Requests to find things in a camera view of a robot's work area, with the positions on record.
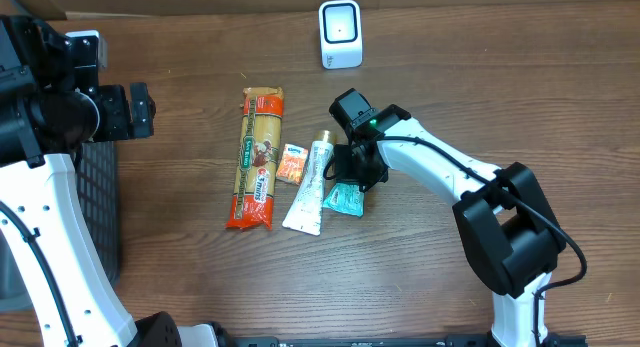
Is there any teal snack packet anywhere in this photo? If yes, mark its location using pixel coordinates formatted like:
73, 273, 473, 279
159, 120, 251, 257
323, 183, 365, 217

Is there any orange tissue pack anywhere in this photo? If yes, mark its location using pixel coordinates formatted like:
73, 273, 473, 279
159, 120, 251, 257
276, 144, 308, 185

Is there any white tube gold cap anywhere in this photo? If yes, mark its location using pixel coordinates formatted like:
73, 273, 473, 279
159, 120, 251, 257
282, 130, 336, 236

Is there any spaghetti packet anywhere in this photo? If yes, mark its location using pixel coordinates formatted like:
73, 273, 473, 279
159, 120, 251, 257
226, 87, 284, 229

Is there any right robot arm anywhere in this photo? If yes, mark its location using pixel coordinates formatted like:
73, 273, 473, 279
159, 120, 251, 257
325, 89, 566, 346

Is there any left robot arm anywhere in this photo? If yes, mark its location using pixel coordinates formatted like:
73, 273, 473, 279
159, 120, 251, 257
1, 15, 220, 347

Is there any white barcode scanner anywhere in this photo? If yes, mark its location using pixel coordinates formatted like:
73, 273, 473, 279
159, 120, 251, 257
318, 0, 363, 69

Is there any grey plastic basket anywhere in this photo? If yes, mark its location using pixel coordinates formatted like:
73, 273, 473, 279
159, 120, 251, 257
1, 142, 122, 313

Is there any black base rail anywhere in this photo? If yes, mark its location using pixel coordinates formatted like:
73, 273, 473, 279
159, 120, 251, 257
219, 334, 589, 347

